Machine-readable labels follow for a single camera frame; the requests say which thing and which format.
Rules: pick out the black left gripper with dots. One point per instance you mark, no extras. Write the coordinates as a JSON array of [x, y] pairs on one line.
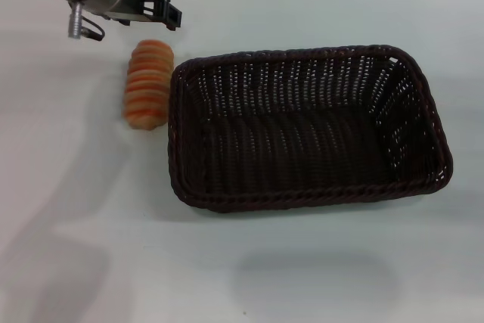
[[130, 3]]

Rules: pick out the orange striped bread loaf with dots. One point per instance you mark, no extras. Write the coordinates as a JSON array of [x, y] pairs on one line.
[[147, 84]]

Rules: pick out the dark brown wicker basket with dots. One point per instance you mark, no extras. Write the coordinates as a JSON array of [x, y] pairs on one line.
[[302, 141]]

